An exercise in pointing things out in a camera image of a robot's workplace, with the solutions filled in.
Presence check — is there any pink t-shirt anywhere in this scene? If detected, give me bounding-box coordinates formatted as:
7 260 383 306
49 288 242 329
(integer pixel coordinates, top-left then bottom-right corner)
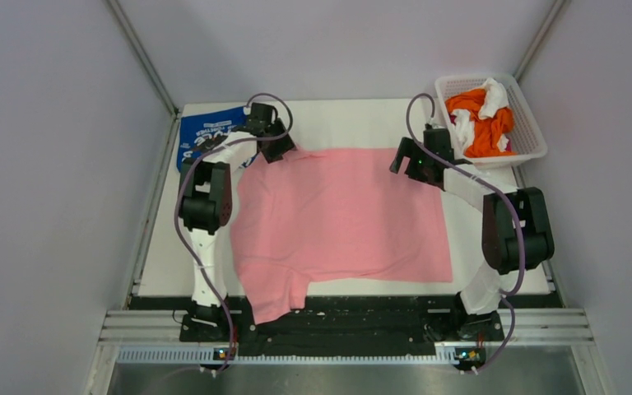
230 149 453 324

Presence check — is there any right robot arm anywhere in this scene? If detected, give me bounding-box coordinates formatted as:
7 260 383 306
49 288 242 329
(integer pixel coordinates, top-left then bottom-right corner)
389 124 555 341

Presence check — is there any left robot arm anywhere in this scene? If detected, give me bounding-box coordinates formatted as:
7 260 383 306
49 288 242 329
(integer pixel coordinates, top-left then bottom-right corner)
174 102 295 342

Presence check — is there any folded blue graphic t-shirt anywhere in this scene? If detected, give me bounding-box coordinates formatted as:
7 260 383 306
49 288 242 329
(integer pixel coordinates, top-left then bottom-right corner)
175 106 258 174

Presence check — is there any orange t-shirt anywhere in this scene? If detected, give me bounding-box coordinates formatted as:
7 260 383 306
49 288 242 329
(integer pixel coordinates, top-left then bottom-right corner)
444 88 515 158

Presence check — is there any white t-shirt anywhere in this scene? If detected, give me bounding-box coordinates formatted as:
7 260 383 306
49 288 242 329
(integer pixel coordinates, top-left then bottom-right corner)
478 78 509 120

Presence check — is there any white plastic basket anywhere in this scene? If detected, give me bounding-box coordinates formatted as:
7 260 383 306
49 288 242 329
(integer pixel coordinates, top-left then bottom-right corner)
434 73 547 169

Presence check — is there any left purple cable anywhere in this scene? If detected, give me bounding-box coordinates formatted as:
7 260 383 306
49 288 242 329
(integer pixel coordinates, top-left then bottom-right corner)
173 92 295 374

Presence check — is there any purple cable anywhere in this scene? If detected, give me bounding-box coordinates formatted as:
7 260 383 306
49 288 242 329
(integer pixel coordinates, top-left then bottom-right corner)
404 92 527 374
173 92 295 374

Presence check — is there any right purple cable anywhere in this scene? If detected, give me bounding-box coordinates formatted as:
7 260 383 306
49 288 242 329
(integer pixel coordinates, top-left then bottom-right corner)
404 92 527 374

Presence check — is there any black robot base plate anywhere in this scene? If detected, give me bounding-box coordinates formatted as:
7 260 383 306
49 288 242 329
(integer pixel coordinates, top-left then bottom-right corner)
179 295 516 372

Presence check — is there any aluminium frame rail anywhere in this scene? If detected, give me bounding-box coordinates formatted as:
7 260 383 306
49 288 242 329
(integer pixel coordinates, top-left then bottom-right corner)
103 0 179 117

